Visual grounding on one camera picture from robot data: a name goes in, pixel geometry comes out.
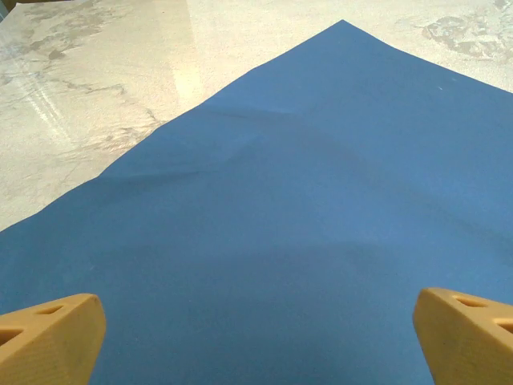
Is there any blue wrapping paper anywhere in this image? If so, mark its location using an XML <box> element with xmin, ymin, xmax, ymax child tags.
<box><xmin>0</xmin><ymin>18</ymin><xmax>513</xmax><ymax>385</ymax></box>

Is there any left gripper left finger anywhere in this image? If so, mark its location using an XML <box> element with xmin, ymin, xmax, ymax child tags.
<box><xmin>0</xmin><ymin>293</ymin><xmax>107</xmax><ymax>385</ymax></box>

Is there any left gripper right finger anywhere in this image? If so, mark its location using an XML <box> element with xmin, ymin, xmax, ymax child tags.
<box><xmin>413</xmin><ymin>287</ymin><xmax>513</xmax><ymax>385</ymax></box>

